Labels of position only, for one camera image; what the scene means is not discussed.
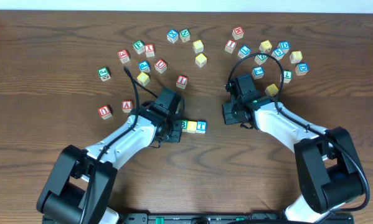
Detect green B block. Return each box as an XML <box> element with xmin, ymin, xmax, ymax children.
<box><xmin>181</xmin><ymin>119</ymin><xmax>188</xmax><ymax>132</ymax></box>

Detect yellow O block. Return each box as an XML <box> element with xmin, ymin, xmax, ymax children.
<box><xmin>186</xmin><ymin>121</ymin><xmax>197</xmax><ymax>133</ymax></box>

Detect blue T block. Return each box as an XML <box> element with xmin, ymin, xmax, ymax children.
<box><xmin>196</xmin><ymin>121</ymin><xmax>207</xmax><ymax>134</ymax></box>

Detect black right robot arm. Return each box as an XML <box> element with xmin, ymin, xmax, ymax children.
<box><xmin>222</xmin><ymin>74</ymin><xmax>370</xmax><ymax>223</ymax></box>

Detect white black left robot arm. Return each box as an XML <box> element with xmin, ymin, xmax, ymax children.
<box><xmin>36</xmin><ymin>104</ymin><xmax>182</xmax><ymax>223</ymax></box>

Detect yellow K block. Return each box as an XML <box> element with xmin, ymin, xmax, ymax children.
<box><xmin>265</xmin><ymin>83</ymin><xmax>279</xmax><ymax>96</ymax></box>

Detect blue 2 block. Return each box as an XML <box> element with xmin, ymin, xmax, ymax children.
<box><xmin>252</xmin><ymin>67</ymin><xmax>265</xmax><ymax>80</ymax></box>

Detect red A block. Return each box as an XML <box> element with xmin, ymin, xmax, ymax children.
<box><xmin>121</xmin><ymin>100</ymin><xmax>133</xmax><ymax>113</ymax></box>

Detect red I block left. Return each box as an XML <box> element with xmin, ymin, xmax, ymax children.
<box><xmin>176</xmin><ymin>75</ymin><xmax>188</xmax><ymax>89</ymax></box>

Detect red i block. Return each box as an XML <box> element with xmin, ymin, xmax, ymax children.
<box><xmin>225</xmin><ymin>40</ymin><xmax>237</xmax><ymax>54</ymax></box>
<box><xmin>176</xmin><ymin>75</ymin><xmax>188</xmax><ymax>89</ymax></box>

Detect yellow block by P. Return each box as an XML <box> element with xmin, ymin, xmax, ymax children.
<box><xmin>137</xmin><ymin>72</ymin><xmax>150</xmax><ymax>86</ymax></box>

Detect green Z block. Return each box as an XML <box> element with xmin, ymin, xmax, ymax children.
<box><xmin>255</xmin><ymin>52</ymin><xmax>268</xmax><ymax>65</ymax></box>

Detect blue L block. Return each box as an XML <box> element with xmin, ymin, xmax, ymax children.
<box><xmin>238</xmin><ymin>45</ymin><xmax>251</xmax><ymax>58</ymax></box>

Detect green 7 block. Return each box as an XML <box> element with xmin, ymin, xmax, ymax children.
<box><xmin>280</xmin><ymin>70</ymin><xmax>293</xmax><ymax>83</ymax></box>

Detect yellow block lower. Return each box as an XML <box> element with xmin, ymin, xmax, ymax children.
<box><xmin>195</xmin><ymin>53</ymin><xmax>207</xmax><ymax>67</ymax></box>

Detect red U block near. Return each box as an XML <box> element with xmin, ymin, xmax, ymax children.
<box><xmin>98</xmin><ymin>105</ymin><xmax>112</xmax><ymax>119</ymax></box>

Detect red u block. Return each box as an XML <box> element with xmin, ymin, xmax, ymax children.
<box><xmin>154</xmin><ymin>59</ymin><xmax>168</xmax><ymax>73</ymax></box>
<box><xmin>98</xmin><ymin>105</ymin><xmax>112</xmax><ymax>119</ymax></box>

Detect red U block middle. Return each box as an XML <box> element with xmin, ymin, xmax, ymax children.
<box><xmin>154</xmin><ymin>59</ymin><xmax>168</xmax><ymax>73</ymax></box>

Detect blue P block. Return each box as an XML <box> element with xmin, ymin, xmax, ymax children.
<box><xmin>138</xmin><ymin>60</ymin><xmax>150</xmax><ymax>73</ymax></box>

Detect red I block right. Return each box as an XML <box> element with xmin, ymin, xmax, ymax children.
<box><xmin>225</xmin><ymin>40</ymin><xmax>237</xmax><ymax>54</ymax></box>

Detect blue 5 block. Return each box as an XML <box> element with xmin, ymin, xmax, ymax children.
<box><xmin>271</xmin><ymin>48</ymin><xmax>285</xmax><ymax>60</ymax></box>

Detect yellow block soccer side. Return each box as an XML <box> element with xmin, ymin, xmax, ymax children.
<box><xmin>259</xmin><ymin>40</ymin><xmax>272</xmax><ymax>54</ymax></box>

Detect yellow block upper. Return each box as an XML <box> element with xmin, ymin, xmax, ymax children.
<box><xmin>192</xmin><ymin>40</ymin><xmax>204</xmax><ymax>54</ymax></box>

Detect blue D block right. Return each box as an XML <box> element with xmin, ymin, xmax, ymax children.
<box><xmin>295</xmin><ymin>63</ymin><xmax>309</xmax><ymax>76</ymax></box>

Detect blue d block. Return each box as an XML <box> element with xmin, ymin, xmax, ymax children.
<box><xmin>295</xmin><ymin>63</ymin><xmax>309</xmax><ymax>76</ymax></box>
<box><xmin>277</xmin><ymin>41</ymin><xmax>290</xmax><ymax>54</ymax></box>

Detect red block top right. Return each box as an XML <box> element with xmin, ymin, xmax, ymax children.
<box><xmin>232</xmin><ymin>26</ymin><xmax>245</xmax><ymax>40</ymax></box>

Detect yellow 8 block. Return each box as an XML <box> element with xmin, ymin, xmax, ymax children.
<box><xmin>290</xmin><ymin>51</ymin><xmax>303</xmax><ymax>64</ymax></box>

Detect red Y block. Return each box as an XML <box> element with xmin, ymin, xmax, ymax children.
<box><xmin>144</xmin><ymin>44</ymin><xmax>155</xmax><ymax>57</ymax></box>

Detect blue D block upper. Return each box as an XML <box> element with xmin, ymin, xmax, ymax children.
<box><xmin>277</xmin><ymin>41</ymin><xmax>290</xmax><ymax>54</ymax></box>

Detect green J block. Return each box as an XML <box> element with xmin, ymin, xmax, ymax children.
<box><xmin>98</xmin><ymin>67</ymin><xmax>111</xmax><ymax>82</ymax></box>

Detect red G block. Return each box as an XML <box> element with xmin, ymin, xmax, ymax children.
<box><xmin>118</xmin><ymin>50</ymin><xmax>130</xmax><ymax>63</ymax></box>

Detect green F block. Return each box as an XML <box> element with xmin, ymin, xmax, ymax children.
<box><xmin>133</xmin><ymin>40</ymin><xmax>145</xmax><ymax>54</ymax></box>

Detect blue X block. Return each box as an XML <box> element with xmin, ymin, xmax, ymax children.
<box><xmin>166</xmin><ymin>29</ymin><xmax>179</xmax><ymax>44</ymax></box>

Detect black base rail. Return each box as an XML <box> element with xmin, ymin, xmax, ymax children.
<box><xmin>42</xmin><ymin>212</ymin><xmax>355</xmax><ymax>224</ymax></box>

